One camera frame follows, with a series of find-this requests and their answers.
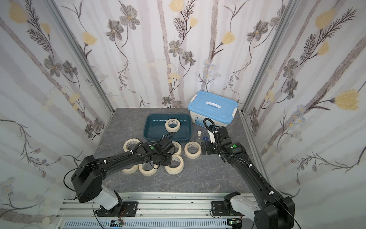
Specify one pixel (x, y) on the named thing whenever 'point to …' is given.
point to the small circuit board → (116, 223)
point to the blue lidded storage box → (203, 105)
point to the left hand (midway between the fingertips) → (171, 161)
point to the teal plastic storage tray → (154, 128)
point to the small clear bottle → (199, 139)
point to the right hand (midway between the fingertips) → (213, 143)
